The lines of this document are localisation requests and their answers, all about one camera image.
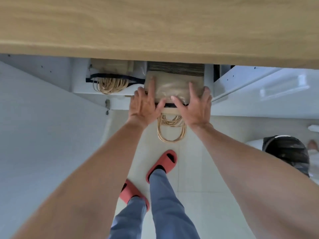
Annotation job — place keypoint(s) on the person's left hand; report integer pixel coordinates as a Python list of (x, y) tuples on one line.
[(142, 109)]

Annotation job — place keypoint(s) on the person's right hand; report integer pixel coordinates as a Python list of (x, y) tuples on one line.
[(198, 110)]

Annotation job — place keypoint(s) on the person's right thumb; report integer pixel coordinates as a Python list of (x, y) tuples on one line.
[(179, 101)]

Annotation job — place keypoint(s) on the person's left middle finger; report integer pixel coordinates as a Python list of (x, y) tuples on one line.
[(142, 93)]

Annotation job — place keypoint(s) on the person's left thumb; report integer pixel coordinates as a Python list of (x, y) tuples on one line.
[(160, 105)]

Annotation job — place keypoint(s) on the plastic-wrapped brown paper bag bundle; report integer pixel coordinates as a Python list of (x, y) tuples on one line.
[(172, 84)]

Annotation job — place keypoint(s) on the person's right forearm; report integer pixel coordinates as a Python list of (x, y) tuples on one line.
[(249, 176)]

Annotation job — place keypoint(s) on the person's left forearm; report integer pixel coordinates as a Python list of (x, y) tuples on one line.
[(94, 181)]

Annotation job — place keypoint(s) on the small metal cabinet key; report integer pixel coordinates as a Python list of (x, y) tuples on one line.
[(107, 104)]

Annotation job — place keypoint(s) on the person's right red slipper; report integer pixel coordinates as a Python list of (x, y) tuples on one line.
[(163, 163)]

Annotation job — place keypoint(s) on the person's red slipper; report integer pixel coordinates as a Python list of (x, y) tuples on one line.
[(163, 163), (130, 192)]

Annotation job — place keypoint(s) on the white cabinet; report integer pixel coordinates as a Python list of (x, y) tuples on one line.
[(79, 83)]

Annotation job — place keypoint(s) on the person's left red slipper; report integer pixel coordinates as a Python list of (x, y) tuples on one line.
[(130, 192)]

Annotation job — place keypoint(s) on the person's right grey trouser leg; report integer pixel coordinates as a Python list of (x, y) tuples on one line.
[(167, 209)]

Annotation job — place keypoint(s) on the person's grey trouser leg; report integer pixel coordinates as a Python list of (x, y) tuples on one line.
[(167, 209), (129, 219)]

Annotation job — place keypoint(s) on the plain white cabinet door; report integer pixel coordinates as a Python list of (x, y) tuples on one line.
[(42, 136)]

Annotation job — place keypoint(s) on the person's left grey trouser leg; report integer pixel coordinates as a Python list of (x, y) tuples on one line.
[(129, 219)]

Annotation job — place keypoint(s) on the black bin bag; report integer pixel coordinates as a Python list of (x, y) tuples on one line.
[(286, 151)]

